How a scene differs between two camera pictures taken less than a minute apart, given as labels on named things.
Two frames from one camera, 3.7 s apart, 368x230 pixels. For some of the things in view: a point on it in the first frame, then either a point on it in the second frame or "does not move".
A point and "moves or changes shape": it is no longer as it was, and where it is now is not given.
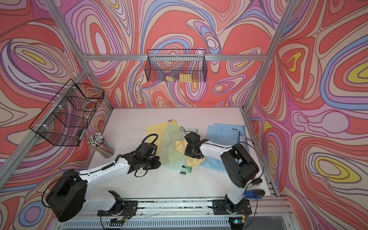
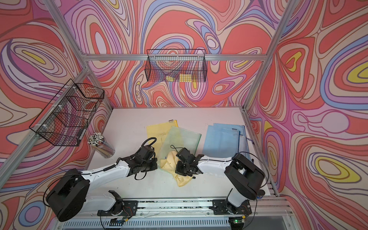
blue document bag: [223, 137] does not move
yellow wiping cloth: [180, 146] moves or changes shape
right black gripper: [187, 152] → [178, 171]
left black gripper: [157, 165] does not move
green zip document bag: [171, 158] does not move
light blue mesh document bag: [240, 128] does not move
